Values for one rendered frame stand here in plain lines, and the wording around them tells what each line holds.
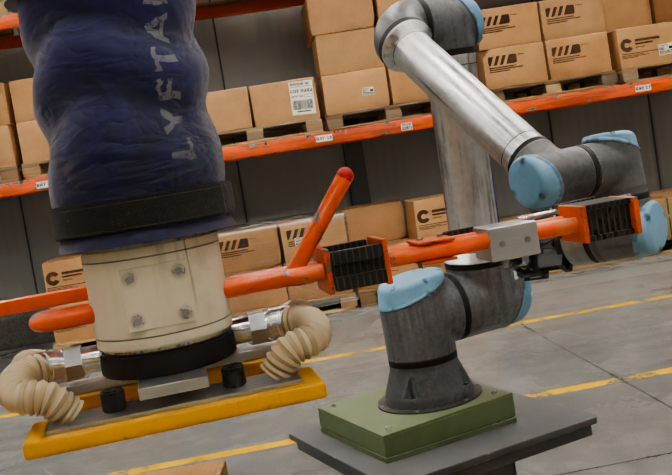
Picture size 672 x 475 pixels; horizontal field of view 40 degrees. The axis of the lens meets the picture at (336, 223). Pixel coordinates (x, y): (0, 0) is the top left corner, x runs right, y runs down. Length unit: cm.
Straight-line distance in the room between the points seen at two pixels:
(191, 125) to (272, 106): 720
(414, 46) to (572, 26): 707
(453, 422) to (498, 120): 65
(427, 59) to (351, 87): 655
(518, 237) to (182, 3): 52
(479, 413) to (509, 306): 25
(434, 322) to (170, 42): 104
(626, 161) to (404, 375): 68
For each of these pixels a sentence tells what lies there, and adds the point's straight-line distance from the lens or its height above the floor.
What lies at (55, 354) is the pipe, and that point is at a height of 118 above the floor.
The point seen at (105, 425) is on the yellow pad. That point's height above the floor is 111.
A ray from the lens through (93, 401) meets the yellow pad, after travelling 126.
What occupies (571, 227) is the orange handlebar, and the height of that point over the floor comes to 122.
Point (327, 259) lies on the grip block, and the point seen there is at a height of 123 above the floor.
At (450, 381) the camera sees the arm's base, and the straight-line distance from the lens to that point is 200.
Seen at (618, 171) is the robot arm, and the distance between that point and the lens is 163.
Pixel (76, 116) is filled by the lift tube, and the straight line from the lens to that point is 111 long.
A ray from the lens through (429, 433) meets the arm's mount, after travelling 192.
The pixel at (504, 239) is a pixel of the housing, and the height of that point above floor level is 122.
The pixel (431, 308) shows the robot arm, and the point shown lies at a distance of 196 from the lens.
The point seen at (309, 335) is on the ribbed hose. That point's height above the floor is 116.
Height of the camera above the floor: 136
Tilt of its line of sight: 4 degrees down
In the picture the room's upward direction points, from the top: 9 degrees counter-clockwise
